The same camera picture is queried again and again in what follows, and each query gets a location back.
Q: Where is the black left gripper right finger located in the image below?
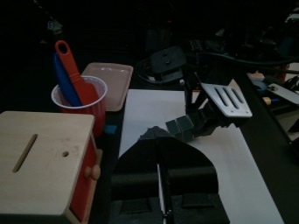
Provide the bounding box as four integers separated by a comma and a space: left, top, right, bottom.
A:
158, 134, 231, 224

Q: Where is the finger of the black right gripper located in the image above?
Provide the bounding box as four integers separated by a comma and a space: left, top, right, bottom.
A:
206, 115, 238, 138
183, 71, 215, 138

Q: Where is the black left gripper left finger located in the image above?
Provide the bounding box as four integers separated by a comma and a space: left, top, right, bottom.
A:
110, 126, 166, 224

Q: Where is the pink plastic plate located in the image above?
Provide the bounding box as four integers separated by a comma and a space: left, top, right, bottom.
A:
79, 61, 136, 113

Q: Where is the blue toy knife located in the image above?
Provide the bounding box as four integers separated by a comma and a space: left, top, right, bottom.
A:
51, 52, 84, 108

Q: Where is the red toy knife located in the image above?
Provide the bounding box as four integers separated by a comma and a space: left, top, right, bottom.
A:
54, 39, 100, 107

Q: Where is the blue tape patch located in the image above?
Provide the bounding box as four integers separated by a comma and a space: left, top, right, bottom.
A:
103, 124, 119, 136

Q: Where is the red plastic cup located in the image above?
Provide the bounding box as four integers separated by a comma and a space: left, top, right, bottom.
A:
51, 75, 108, 138

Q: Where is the wooden box with red side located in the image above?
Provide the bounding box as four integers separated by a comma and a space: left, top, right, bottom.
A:
0, 110, 104, 224

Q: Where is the grey metal bracket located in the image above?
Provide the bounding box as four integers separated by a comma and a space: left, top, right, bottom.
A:
266, 82, 299, 105

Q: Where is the black table camera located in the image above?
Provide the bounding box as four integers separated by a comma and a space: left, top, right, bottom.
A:
148, 45, 190, 85

